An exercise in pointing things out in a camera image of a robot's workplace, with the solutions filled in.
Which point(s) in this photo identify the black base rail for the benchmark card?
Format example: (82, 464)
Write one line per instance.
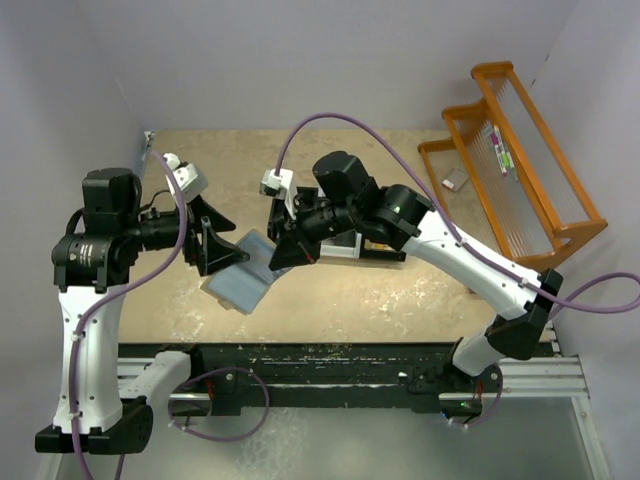
(414, 376)

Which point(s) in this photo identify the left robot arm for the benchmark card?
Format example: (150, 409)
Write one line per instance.
(92, 262)

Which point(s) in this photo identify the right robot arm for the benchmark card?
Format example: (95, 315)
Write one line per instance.
(399, 217)

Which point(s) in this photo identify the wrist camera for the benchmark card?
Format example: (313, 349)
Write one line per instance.
(189, 177)
(281, 186)

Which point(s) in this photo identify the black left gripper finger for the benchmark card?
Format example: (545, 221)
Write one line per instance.
(202, 210)
(218, 253)

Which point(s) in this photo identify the small grey red box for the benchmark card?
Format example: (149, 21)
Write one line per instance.
(455, 179)

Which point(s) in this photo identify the markers on rack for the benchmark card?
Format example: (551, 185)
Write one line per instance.
(494, 139)

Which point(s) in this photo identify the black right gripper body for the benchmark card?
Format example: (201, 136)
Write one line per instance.
(315, 223)

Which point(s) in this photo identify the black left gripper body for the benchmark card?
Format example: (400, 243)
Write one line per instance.
(190, 245)

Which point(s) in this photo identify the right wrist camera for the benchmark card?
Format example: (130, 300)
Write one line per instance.
(281, 186)

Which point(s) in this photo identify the orange wooden rack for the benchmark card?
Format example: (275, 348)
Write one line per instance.
(538, 222)

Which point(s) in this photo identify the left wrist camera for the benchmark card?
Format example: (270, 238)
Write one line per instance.
(189, 177)

